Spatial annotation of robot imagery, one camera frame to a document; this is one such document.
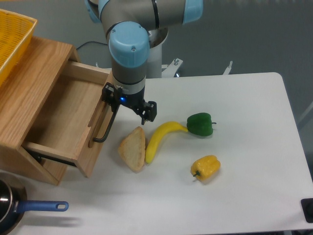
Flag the black cable on floor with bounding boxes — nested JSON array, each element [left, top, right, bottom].
[[76, 41, 111, 51]]

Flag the black corner clamp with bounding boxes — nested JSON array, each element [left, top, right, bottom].
[[300, 198, 313, 223]]

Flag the blue-handled frying pan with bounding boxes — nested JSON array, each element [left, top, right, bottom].
[[0, 172, 69, 235]]

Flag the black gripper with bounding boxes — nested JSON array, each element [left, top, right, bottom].
[[101, 82, 157, 125]]

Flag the yellow banana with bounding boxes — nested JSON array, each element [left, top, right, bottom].
[[145, 121, 188, 164]]

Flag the green bell pepper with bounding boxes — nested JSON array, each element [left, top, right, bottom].
[[187, 113, 216, 137]]

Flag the wooden top drawer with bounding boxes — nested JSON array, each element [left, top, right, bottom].
[[22, 61, 112, 177]]

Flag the black metal drawer handle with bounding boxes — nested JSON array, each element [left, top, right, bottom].
[[92, 105, 119, 143]]

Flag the yellow plastic basket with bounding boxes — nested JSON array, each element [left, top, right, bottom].
[[0, 9, 38, 84]]

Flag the yellow bell pepper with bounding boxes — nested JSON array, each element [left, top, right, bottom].
[[191, 155, 221, 181]]

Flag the triangular bread slice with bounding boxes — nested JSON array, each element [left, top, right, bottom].
[[118, 126, 146, 173]]

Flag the wooden drawer cabinet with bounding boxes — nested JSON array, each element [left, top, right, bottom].
[[0, 36, 80, 185]]

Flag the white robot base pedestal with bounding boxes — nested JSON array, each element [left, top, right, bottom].
[[94, 26, 233, 80]]

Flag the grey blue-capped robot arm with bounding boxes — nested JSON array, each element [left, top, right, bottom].
[[85, 0, 203, 124]]

